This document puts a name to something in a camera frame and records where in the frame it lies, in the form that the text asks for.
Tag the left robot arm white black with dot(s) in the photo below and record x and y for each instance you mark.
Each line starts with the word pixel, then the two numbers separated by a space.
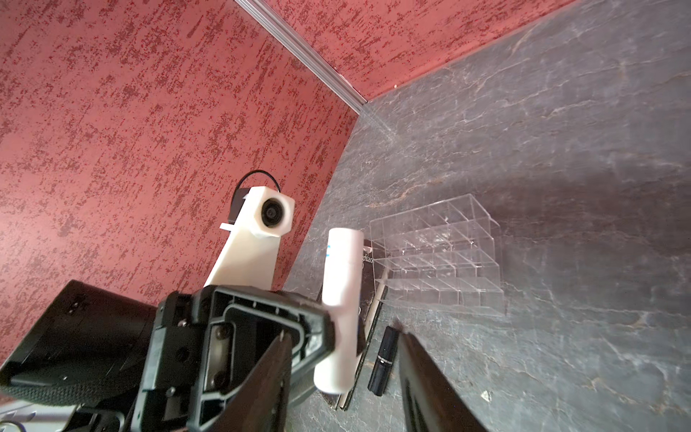
pixel 87 352

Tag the white lip balm tube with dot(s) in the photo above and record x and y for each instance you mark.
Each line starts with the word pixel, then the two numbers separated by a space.
pixel 341 290

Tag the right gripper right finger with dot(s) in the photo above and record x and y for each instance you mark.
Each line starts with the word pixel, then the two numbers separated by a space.
pixel 430 403

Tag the black lipstick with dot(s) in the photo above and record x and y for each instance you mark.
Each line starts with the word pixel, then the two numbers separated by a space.
pixel 383 363

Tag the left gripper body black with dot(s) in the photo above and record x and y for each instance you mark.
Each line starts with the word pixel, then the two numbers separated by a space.
pixel 203 347

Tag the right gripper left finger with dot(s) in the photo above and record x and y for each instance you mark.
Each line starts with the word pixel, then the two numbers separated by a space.
pixel 262 400

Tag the left corner aluminium profile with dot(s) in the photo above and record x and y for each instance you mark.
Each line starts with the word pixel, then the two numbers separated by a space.
pixel 273 23

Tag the black Maugham book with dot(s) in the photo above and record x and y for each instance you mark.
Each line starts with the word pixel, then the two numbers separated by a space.
pixel 373 287

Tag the clear acrylic lipstick organizer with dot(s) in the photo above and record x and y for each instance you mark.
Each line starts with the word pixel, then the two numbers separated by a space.
pixel 442 256

